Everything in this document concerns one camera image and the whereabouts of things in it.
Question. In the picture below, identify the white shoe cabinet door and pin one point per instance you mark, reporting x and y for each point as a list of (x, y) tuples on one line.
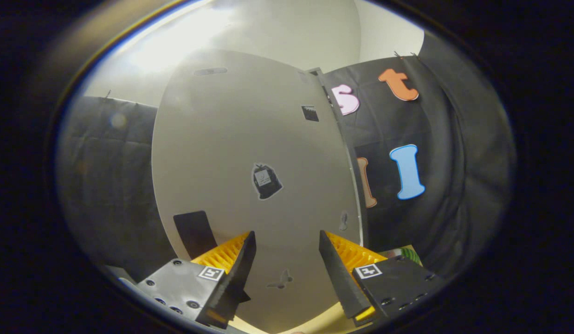
[(231, 139)]

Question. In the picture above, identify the watermelon slice toy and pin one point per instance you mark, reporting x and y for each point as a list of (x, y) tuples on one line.
[(409, 254)]

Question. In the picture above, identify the black backdrop cloth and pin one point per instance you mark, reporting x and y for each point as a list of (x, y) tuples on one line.
[(454, 208)]

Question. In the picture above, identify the grey shoe cabinet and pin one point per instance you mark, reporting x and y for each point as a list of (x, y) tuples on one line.
[(333, 104)]

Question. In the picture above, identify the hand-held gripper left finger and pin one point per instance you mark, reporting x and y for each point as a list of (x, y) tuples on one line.
[(238, 278)]

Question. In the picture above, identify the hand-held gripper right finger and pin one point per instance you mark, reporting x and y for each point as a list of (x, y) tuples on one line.
[(340, 273)]

